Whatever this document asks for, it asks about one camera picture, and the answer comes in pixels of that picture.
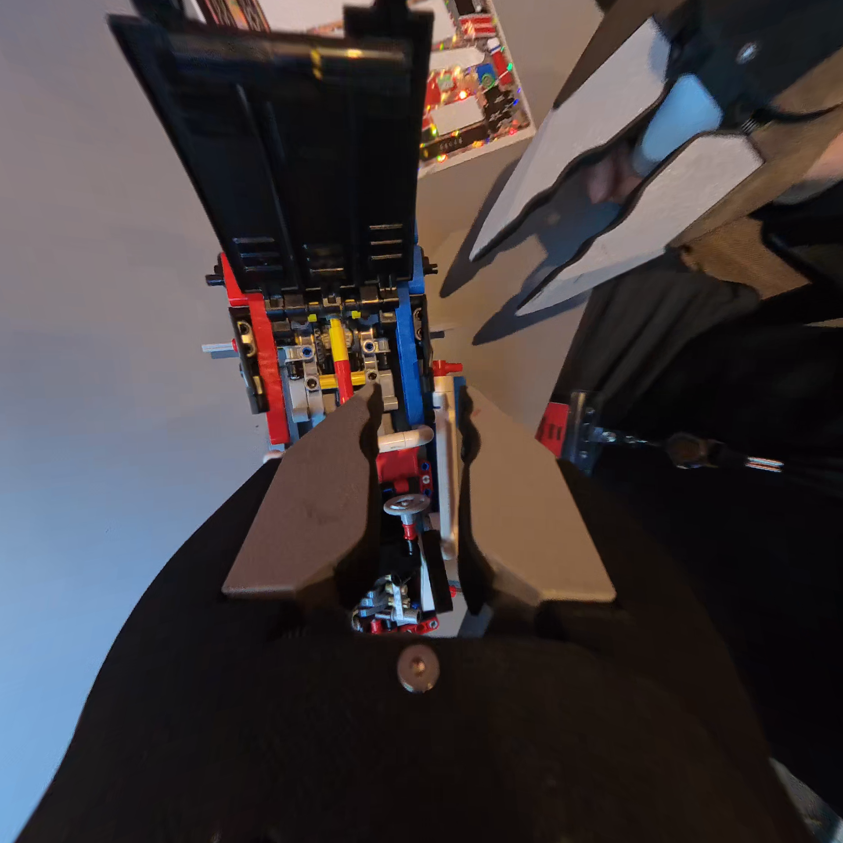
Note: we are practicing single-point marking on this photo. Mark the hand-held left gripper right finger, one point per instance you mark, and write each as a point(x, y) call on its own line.
point(533, 527)

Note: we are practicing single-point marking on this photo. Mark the holographic sticker sheet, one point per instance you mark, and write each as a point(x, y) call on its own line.
point(474, 99)

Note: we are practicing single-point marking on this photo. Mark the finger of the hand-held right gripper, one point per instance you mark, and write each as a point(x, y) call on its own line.
point(593, 112)
point(691, 191)

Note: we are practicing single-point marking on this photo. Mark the person's right hand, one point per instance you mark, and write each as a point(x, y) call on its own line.
point(685, 109)

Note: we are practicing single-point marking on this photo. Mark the grey desk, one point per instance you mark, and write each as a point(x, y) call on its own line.
point(99, 329)

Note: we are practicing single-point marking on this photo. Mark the white blue brick panel assembly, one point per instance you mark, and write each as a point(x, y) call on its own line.
point(446, 461)

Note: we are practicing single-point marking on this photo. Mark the toy brick vehicle model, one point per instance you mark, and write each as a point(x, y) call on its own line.
point(276, 164)

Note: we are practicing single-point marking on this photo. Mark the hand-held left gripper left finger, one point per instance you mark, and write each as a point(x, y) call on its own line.
point(303, 520)

